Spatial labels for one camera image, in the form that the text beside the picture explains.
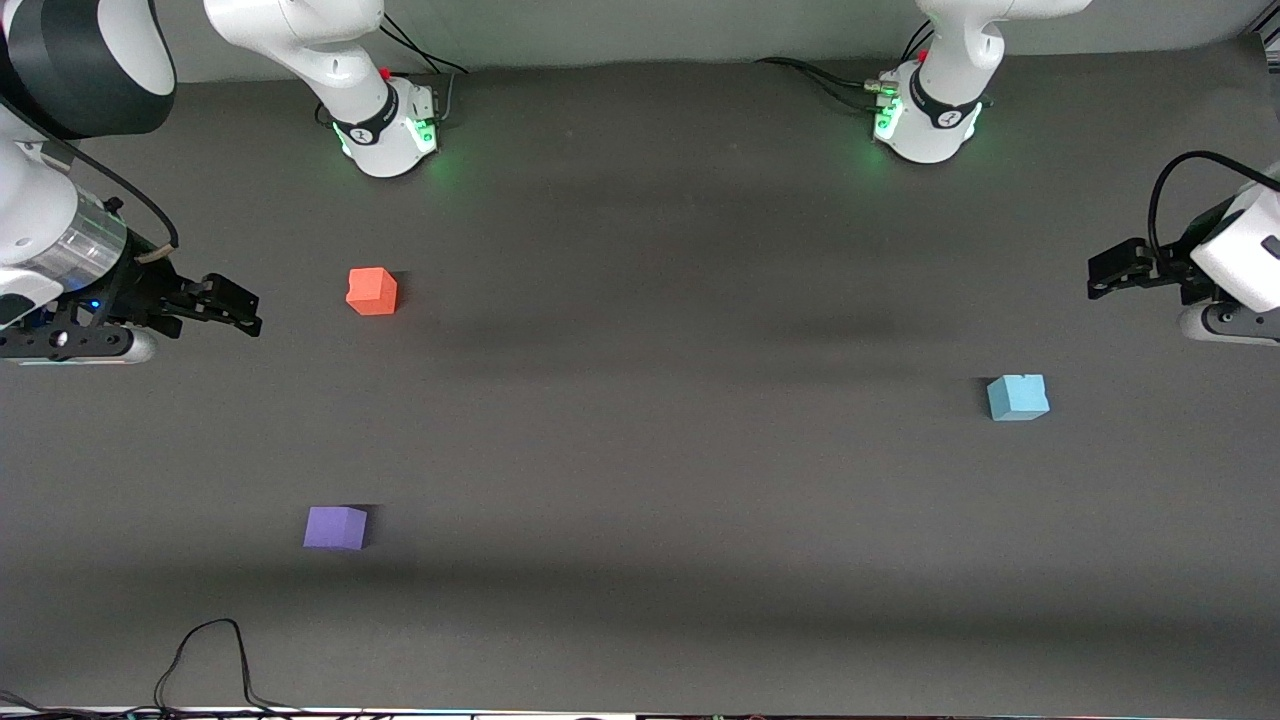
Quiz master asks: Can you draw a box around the black looped cable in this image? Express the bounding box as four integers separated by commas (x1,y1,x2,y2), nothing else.
153,618,311,716

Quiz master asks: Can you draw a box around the purple foam block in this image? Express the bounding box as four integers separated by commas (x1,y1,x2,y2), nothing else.
303,506,369,551

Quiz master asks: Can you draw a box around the dark grey table mat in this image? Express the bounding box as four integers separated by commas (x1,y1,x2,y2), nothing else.
0,38,1280,716

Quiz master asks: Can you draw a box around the black cable bundle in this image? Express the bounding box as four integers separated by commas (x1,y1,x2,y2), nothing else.
0,688,161,719

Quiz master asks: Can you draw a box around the light blue foam block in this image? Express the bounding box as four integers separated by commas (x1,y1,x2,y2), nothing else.
987,375,1051,422

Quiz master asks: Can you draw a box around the orange foam block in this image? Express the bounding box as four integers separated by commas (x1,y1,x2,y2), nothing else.
346,267,399,317

